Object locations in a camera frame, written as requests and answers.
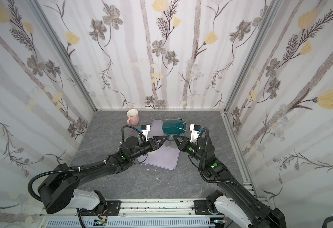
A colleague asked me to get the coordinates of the lavender plastic tray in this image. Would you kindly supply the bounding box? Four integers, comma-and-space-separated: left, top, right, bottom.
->
138, 120, 180, 170

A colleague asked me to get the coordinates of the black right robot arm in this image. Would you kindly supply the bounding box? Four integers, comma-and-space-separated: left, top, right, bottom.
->
173, 135, 287, 228

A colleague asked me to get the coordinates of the grey mug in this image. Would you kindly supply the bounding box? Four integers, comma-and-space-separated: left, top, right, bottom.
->
163, 140, 178, 149

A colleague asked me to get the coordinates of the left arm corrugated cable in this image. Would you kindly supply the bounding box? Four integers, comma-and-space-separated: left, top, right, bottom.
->
27, 161, 107, 202

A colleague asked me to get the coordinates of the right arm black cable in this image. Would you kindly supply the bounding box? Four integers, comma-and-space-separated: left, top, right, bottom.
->
196, 127, 235, 184

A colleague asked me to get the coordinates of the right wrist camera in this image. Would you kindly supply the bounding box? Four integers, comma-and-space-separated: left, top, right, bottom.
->
190, 124, 202, 143

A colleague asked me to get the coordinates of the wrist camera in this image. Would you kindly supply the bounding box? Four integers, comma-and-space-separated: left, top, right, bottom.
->
190, 124, 202, 143
138, 124, 151, 142

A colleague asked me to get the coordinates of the dark teal mug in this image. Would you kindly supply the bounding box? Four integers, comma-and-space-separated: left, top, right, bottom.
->
162, 119, 187, 141

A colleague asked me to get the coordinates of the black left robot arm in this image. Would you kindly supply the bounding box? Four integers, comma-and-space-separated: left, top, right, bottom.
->
33, 136, 168, 214

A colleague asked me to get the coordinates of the pink mug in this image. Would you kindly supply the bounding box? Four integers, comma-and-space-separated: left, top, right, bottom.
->
127, 109, 139, 125

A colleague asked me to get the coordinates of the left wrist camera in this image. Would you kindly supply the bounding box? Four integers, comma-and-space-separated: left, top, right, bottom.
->
138, 124, 151, 142

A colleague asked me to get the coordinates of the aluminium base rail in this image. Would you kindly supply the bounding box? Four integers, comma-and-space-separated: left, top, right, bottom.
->
38, 198, 275, 228

